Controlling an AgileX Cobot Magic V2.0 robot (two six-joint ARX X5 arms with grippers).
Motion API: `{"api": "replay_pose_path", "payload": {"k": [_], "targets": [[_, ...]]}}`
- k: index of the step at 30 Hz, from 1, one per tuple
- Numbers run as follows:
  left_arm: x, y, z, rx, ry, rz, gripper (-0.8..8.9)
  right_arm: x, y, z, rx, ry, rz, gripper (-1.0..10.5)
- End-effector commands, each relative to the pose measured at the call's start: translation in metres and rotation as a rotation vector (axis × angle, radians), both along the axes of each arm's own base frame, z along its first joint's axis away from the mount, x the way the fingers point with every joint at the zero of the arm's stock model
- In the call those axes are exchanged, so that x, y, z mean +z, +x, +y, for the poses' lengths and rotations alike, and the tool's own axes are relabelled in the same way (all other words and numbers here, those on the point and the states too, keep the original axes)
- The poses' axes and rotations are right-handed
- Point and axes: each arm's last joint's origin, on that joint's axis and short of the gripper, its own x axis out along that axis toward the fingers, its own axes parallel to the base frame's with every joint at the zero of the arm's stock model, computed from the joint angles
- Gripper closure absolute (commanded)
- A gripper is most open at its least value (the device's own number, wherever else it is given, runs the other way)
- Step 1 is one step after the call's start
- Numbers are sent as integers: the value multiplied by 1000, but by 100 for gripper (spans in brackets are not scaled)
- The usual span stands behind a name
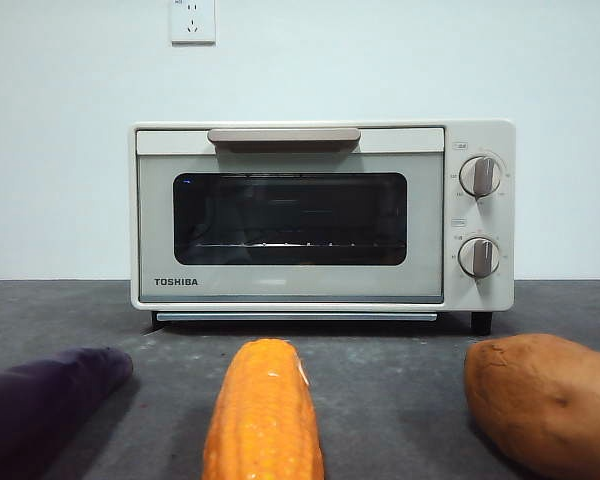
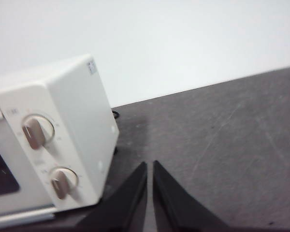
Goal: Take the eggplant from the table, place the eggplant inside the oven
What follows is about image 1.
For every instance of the black oven foot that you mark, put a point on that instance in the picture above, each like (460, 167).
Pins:
(481, 324)
(157, 320)

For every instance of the cream Toshiba toaster oven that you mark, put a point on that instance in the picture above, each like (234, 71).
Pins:
(506, 225)

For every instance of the white wall socket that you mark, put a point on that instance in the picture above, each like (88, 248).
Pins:
(193, 22)

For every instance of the purple eggplant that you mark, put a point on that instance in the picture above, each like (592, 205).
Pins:
(45, 400)

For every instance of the cream timer knob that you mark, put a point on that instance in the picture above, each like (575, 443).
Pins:
(478, 257)

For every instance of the brown sweet potato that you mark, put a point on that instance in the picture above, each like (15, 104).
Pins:
(545, 400)

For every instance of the cream temperature knob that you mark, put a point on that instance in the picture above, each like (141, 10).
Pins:
(480, 176)

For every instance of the orange corn cob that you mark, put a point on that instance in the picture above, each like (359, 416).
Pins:
(265, 410)

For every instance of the grey oven crumb tray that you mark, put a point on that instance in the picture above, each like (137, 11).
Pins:
(295, 316)

